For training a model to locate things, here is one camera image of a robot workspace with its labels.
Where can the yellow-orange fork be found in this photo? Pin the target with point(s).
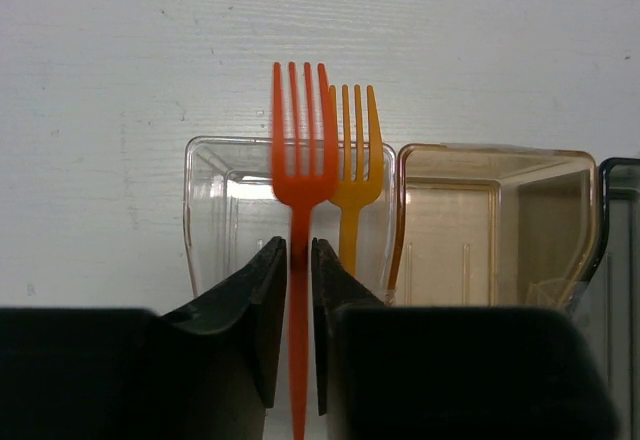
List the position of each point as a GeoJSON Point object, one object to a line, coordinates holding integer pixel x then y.
{"type": "Point", "coordinates": [356, 191]}

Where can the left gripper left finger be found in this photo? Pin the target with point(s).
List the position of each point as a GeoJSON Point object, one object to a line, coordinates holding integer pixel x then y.
{"type": "Point", "coordinates": [206, 370]}

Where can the red-orange fork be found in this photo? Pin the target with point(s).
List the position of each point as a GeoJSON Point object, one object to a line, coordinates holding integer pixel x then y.
{"type": "Point", "coordinates": [301, 192]}

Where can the amber plastic container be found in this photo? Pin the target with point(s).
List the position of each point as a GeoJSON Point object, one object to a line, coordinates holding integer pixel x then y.
{"type": "Point", "coordinates": [492, 226]}

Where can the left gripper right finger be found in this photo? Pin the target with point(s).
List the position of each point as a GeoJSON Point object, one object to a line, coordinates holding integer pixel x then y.
{"type": "Point", "coordinates": [449, 372]}

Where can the smoky grey plastic container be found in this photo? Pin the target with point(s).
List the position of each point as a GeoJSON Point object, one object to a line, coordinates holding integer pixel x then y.
{"type": "Point", "coordinates": [608, 311]}

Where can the clear plastic container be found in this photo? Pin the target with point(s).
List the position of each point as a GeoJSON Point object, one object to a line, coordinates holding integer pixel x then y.
{"type": "Point", "coordinates": [230, 212]}

